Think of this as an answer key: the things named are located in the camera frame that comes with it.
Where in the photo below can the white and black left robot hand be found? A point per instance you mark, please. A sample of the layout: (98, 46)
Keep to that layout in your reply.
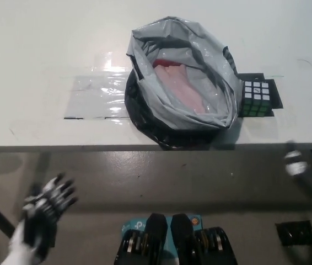
(38, 215)

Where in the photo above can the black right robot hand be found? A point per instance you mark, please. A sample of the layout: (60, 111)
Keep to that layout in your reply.
(296, 163)

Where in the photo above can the rubik's cube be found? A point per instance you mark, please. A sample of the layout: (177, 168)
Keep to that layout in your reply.
(256, 94)

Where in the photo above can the grey and black plastic bag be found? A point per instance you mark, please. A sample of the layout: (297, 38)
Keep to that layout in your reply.
(172, 121)

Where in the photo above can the red item inside bag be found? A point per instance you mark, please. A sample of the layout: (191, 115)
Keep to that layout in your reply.
(164, 62)

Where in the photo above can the black tape square marker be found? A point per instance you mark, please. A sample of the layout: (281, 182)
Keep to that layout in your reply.
(276, 96)

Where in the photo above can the teal box with logo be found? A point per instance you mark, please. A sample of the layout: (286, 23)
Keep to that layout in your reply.
(134, 225)

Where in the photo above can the short black tape strip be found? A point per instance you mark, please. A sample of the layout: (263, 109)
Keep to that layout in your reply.
(73, 118)

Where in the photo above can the long black tape strip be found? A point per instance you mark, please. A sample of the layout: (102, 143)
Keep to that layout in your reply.
(120, 117)

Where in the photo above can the clear plastic sheet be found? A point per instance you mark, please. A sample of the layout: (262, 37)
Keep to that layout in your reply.
(95, 94)

